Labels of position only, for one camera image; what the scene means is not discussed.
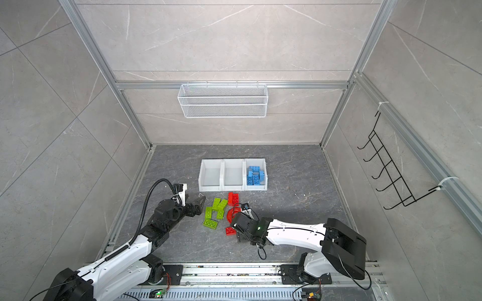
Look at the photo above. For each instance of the white wire mesh basket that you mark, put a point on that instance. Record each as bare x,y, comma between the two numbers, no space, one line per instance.
223,100

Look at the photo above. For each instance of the white right storage bin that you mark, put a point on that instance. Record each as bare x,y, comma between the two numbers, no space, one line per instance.
255,162

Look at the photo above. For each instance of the red arch lego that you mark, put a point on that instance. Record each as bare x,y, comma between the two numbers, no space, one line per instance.
232,212

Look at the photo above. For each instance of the green lego brick bottom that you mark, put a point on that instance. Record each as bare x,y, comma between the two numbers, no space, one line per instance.
211,224

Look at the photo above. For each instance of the white left storage bin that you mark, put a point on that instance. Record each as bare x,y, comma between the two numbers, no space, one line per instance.
209,179

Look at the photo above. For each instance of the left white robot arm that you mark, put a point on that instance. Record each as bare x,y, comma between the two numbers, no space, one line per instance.
129,265

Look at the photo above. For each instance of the green lego brick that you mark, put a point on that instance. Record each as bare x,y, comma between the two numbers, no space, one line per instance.
221,209
211,224
216,203
208,212

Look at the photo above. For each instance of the white storage bin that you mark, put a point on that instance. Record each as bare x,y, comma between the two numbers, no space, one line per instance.
233,175
209,179
255,162

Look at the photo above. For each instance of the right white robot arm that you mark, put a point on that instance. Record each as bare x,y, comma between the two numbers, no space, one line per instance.
335,246

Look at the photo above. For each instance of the black wire hook rack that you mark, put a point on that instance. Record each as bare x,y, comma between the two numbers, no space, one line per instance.
389,168

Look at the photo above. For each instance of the white middle storage bin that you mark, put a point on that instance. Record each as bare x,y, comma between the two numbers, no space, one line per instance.
233,175

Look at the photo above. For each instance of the red double lego brick top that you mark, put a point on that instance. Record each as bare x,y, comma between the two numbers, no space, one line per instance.
233,199

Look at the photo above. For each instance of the metal base rail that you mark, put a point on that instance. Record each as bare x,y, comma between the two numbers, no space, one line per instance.
254,281

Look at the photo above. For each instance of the green lego brick upper right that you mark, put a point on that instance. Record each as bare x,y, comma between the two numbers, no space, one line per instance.
221,209

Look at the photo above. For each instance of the green lego brick upper left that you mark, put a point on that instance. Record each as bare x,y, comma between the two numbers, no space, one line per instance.
216,203

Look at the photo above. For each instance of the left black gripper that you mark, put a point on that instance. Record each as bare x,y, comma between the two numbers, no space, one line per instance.
198,208

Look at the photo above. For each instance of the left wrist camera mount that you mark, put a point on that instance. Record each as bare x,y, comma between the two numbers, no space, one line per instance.
180,193

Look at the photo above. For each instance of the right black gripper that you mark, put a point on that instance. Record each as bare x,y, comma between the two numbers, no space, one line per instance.
239,236

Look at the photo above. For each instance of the red lego brick bottom left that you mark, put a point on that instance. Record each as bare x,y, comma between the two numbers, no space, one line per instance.
229,231

